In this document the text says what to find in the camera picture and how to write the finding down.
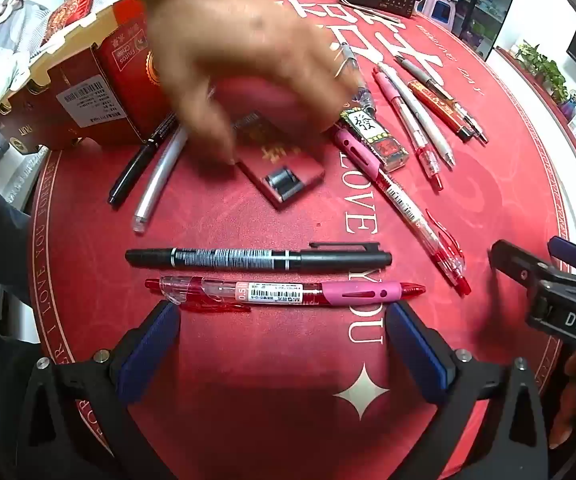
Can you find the silver pen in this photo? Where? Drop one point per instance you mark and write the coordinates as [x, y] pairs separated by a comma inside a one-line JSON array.
[[160, 180]]

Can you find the green potted plants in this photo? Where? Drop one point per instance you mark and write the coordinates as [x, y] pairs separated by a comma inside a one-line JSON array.
[[542, 70]]

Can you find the red cardboard box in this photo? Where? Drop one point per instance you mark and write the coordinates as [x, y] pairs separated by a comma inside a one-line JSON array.
[[93, 90]]

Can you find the black marker pen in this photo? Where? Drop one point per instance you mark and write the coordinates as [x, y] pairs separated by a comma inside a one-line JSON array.
[[318, 260]]

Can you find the black capped pen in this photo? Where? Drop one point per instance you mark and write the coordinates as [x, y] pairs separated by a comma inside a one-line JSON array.
[[138, 165]]

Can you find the pink translucent pen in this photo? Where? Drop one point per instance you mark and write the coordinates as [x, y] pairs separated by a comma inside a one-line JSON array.
[[407, 125]]

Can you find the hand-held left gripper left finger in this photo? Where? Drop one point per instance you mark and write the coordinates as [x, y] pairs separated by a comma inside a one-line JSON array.
[[148, 355]]

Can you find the red embroidered cushion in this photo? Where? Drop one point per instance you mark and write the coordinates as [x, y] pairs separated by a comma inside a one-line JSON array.
[[70, 15]]

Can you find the grey slim pen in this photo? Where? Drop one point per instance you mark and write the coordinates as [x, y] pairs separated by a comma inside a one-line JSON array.
[[417, 74]]

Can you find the pink plastic stool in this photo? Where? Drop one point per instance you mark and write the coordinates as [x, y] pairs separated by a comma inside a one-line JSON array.
[[440, 7]]

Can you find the grey striped blanket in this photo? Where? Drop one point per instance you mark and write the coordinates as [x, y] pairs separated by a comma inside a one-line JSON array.
[[3, 35]]

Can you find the black patterned rectangular lighter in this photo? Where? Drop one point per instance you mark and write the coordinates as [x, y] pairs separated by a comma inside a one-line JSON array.
[[367, 127]]

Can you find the red rectangular lighter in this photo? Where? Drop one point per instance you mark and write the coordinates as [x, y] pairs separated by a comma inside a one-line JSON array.
[[268, 157]]

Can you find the glass door cabinet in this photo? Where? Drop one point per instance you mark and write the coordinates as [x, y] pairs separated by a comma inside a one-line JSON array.
[[492, 0]]

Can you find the clear gel pen grey grip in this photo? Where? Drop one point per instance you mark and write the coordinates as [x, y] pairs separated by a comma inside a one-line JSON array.
[[363, 96]]

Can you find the pale blue white pen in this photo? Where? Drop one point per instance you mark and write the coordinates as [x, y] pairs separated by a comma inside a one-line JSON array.
[[427, 120]]

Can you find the red round table mat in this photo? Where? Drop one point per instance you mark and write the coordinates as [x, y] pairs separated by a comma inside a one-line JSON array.
[[268, 360]]

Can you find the red gel pen pink grip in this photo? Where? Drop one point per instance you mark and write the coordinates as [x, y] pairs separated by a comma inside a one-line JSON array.
[[357, 292], [392, 192]]

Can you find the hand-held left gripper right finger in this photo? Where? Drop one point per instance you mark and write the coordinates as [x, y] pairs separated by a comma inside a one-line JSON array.
[[420, 355]]

